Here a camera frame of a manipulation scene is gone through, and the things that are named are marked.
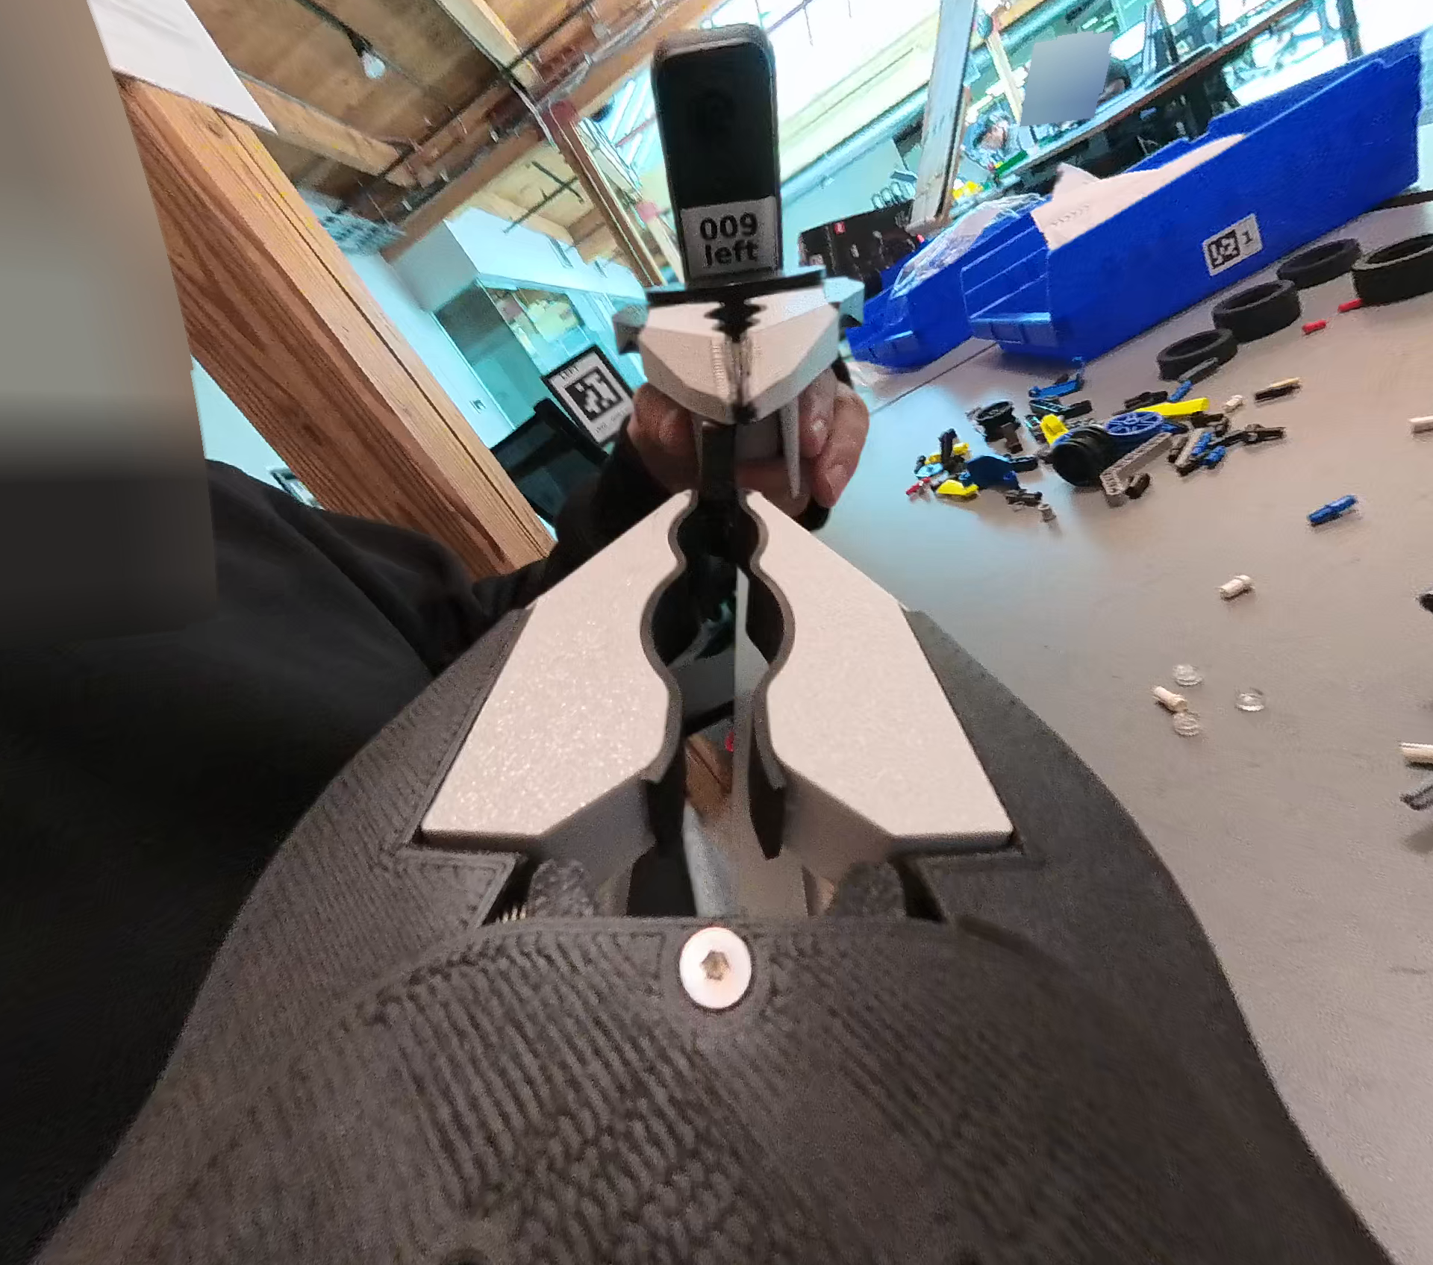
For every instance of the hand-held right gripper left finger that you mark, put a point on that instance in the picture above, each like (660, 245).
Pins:
(560, 717)

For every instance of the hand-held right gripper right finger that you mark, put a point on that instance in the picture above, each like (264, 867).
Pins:
(873, 729)

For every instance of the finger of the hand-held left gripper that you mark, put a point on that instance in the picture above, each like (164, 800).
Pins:
(682, 353)
(800, 347)

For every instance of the black lego piece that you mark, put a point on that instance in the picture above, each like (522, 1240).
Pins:
(716, 460)

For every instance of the pile of loose lego pieces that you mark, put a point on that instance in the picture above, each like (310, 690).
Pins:
(1103, 448)

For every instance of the black lego tyre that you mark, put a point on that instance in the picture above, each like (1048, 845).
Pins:
(1321, 263)
(1255, 311)
(1195, 356)
(1394, 271)

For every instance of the blue lego pin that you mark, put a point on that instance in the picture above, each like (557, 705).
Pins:
(1331, 511)

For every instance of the person's left hand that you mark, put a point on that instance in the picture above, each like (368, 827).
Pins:
(834, 438)

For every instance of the black white tag sign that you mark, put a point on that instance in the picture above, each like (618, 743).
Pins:
(588, 394)

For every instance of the small blue plastic bin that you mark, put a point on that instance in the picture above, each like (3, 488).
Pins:
(906, 336)

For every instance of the black box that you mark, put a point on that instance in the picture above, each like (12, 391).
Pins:
(861, 241)

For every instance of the clear plastic bags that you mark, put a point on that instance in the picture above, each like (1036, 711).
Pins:
(951, 247)

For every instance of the white board panel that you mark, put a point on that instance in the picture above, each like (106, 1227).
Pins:
(949, 78)

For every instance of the white booklet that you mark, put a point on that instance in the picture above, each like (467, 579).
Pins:
(1107, 196)

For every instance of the ceiling light bulb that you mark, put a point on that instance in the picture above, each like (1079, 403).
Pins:
(373, 65)

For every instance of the large blue plastic bin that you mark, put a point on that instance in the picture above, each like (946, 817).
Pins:
(1152, 280)

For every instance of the background desk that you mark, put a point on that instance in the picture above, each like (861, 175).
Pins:
(1231, 51)

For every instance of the wooden post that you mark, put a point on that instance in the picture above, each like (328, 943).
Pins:
(324, 324)

